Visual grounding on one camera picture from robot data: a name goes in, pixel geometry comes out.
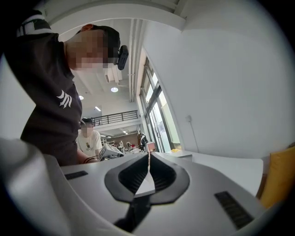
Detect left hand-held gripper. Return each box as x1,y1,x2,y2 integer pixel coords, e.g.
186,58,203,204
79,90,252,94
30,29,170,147
99,143,124,161

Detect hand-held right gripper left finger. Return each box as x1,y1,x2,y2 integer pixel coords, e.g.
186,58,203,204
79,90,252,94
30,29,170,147
61,152,150,226

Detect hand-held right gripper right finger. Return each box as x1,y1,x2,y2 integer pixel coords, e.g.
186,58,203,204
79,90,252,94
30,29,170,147
133,151,266,236

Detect person's left forearm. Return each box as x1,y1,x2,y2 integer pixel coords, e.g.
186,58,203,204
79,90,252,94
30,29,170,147
77,148,100,165

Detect black balcony railing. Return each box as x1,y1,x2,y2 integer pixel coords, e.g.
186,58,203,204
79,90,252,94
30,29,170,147
91,110,139,127

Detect white ceiling air conditioner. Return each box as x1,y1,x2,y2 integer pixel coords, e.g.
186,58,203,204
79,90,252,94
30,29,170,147
104,66,123,84

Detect yellow chair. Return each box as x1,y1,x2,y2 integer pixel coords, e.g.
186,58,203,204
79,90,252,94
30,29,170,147
255,142,295,210

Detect person's black shirt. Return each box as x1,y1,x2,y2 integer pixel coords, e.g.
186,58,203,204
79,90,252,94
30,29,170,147
2,9,83,167

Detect white ceiling pipes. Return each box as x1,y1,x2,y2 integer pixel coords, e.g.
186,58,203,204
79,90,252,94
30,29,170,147
128,18,144,103

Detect person's head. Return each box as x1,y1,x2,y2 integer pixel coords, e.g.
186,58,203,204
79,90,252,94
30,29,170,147
65,23,122,75

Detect dark-framed glass window wall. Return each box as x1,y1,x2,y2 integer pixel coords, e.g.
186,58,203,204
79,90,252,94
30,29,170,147
139,56,183,153

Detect black head-mounted camera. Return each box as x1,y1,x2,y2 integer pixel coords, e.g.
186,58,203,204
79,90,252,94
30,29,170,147
113,45,130,71

